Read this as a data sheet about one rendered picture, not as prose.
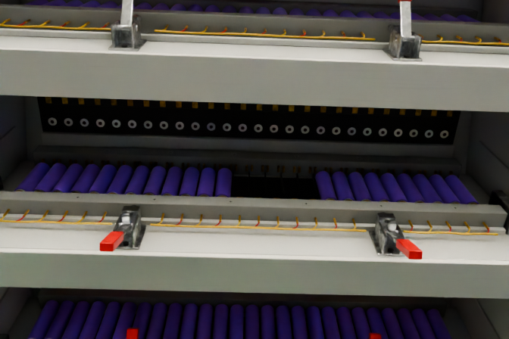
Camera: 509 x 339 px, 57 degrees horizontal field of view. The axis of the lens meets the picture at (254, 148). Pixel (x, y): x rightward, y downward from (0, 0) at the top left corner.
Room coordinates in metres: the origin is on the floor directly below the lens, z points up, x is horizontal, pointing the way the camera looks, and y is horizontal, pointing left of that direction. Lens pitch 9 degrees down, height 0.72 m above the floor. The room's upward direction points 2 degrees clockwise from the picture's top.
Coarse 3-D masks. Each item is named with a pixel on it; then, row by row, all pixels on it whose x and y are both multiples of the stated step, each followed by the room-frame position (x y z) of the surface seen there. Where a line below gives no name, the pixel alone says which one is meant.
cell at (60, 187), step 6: (72, 168) 0.56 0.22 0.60; (78, 168) 0.57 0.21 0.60; (66, 174) 0.55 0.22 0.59; (72, 174) 0.55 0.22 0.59; (78, 174) 0.56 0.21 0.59; (60, 180) 0.53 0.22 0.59; (66, 180) 0.53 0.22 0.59; (72, 180) 0.54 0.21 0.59; (60, 186) 0.52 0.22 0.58; (66, 186) 0.52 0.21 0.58; (72, 186) 0.54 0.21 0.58
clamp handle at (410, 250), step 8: (392, 224) 0.46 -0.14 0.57; (392, 232) 0.46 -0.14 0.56; (392, 240) 0.44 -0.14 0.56; (400, 240) 0.42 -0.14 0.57; (408, 240) 0.42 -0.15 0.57; (400, 248) 0.41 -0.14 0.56; (408, 248) 0.40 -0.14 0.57; (416, 248) 0.40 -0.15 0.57; (408, 256) 0.39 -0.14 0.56; (416, 256) 0.39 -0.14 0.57
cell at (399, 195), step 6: (384, 174) 0.58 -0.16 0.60; (390, 174) 0.58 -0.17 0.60; (384, 180) 0.57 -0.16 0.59; (390, 180) 0.56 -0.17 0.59; (384, 186) 0.56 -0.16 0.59; (390, 186) 0.55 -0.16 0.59; (396, 186) 0.55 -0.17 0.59; (390, 192) 0.54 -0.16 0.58; (396, 192) 0.54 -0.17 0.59; (402, 192) 0.54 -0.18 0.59; (390, 198) 0.54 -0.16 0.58; (396, 198) 0.53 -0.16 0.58; (402, 198) 0.52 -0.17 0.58
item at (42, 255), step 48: (0, 144) 0.56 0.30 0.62; (48, 144) 0.61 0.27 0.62; (96, 144) 0.61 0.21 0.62; (144, 144) 0.61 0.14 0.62; (192, 144) 0.61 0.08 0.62; (240, 144) 0.62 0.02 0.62; (288, 144) 0.62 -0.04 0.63; (336, 144) 0.62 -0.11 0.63; (384, 144) 0.62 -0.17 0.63; (432, 144) 0.63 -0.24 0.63; (480, 144) 0.61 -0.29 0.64; (480, 192) 0.58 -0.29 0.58; (0, 240) 0.45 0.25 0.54; (48, 240) 0.46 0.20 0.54; (96, 240) 0.46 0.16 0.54; (144, 240) 0.46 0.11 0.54; (192, 240) 0.47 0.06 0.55; (240, 240) 0.47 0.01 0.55; (288, 240) 0.47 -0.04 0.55; (336, 240) 0.48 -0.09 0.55; (432, 240) 0.48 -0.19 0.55; (480, 240) 0.49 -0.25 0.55; (96, 288) 0.45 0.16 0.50; (144, 288) 0.45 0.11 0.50; (192, 288) 0.45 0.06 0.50; (240, 288) 0.45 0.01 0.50; (288, 288) 0.45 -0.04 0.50; (336, 288) 0.46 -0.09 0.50; (384, 288) 0.46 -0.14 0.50; (432, 288) 0.46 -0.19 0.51; (480, 288) 0.46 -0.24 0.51
